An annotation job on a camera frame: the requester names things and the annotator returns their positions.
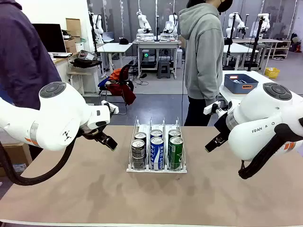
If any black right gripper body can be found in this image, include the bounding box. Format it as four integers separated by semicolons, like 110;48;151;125
214;114;232;142

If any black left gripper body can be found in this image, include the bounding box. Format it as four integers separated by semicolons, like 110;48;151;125
79;120;107;142

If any blue plastic bin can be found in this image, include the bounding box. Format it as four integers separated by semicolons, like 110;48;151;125
223;73;259;95

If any person right forearm gray sleeve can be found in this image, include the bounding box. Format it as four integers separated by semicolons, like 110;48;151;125
197;68;220;106

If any black beverage can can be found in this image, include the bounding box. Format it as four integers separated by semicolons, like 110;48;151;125
134;131;148;152
131;139;146;170

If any green beverage can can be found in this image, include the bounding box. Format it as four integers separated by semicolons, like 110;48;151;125
168;129;182;139
168;136;184;171

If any clear white can dispenser rack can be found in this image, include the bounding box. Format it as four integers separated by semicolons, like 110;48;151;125
126;116;188;174

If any red jacket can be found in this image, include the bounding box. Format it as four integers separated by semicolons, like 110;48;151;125
104;68;137;106

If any small white side table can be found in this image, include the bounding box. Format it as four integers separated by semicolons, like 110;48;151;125
67;66;101;94

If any large white table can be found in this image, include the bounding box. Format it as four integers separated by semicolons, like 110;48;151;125
219;70;303;105

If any black office chair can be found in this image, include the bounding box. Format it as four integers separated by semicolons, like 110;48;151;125
98;60;135;115

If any black bag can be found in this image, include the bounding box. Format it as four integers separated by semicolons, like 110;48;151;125
70;58;103;68

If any wooden-top white desk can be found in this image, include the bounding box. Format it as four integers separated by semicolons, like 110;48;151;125
51;51;81;95

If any yellow plastic basket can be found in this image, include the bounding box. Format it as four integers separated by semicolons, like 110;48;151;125
264;67;281;79

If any cardboard box with blue label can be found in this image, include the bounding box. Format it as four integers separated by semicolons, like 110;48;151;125
0;141;33;177

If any tray of packaged items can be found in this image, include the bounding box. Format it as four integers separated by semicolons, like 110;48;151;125
79;50;98;61

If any black tripod stand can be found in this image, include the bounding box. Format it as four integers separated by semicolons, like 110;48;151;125
223;14;237;68
247;15;265;71

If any white background table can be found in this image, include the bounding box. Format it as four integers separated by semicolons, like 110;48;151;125
222;42;260;70
96;42;133;71

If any gray plastic stool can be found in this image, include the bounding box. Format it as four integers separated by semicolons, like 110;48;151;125
157;60;171;79

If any person in gray hoodie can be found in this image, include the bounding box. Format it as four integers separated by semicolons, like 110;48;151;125
178;0;234;127

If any white keyboard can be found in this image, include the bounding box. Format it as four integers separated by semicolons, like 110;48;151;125
48;52;73;58

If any small cardboard box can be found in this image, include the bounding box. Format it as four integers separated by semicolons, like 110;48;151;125
63;37;78;53

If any computer with green light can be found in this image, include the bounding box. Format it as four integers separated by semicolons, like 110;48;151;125
142;49;157;69

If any wooden workbench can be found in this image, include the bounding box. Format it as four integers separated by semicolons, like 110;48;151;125
233;37;292;60

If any bystander in dark top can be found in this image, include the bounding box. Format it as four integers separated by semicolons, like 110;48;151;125
0;0;62;111

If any black computer monitor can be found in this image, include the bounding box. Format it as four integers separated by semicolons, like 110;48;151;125
32;23;67;54

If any gray robot station table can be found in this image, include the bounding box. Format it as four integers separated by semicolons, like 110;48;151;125
132;33;182;80

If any tall cardboard box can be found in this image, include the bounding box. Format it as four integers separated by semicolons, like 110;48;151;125
65;18;81;37

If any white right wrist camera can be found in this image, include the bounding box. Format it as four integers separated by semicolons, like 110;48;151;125
203;100;228;116

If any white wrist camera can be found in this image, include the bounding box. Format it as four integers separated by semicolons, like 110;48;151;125
101;100;119;115
203;100;228;116

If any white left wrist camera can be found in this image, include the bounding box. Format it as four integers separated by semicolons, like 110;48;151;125
101;100;119;115

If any black floor cable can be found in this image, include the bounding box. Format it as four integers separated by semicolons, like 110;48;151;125
132;73;150;86

